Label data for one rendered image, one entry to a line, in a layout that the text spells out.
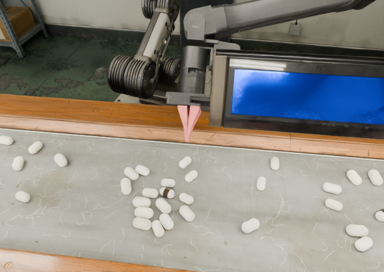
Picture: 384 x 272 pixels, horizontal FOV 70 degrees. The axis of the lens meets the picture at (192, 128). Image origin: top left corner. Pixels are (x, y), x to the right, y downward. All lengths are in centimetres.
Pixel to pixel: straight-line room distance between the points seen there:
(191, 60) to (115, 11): 222
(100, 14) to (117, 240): 247
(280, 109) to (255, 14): 38
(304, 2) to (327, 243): 48
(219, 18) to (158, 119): 29
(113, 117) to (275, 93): 53
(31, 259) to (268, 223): 43
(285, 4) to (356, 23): 205
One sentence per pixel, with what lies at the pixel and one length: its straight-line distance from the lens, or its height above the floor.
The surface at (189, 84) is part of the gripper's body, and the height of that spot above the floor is 91.
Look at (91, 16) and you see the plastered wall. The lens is 291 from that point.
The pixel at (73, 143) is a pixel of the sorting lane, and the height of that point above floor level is 74.
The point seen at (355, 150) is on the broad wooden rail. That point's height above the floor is 75.
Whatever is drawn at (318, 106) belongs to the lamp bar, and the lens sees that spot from 30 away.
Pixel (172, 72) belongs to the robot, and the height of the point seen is 63.
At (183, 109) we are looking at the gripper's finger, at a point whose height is 88.
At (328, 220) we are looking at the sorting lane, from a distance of 63.
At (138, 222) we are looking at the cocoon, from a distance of 56.
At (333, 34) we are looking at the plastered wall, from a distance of 269.
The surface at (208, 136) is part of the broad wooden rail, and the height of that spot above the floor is 76.
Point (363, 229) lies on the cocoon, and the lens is 62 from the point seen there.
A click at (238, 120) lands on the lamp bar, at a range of 29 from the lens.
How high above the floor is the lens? 125
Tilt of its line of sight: 44 degrees down
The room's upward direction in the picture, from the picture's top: straight up
